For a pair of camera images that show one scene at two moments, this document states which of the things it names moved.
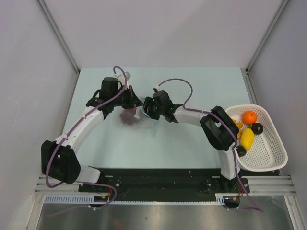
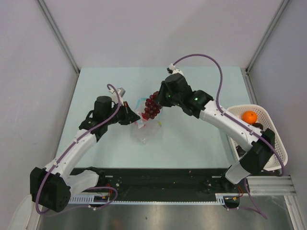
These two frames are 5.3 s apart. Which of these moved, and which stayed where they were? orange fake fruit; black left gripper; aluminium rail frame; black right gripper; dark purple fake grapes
Moved: black right gripper; dark purple fake grapes; black left gripper
Stayed: aluminium rail frame; orange fake fruit
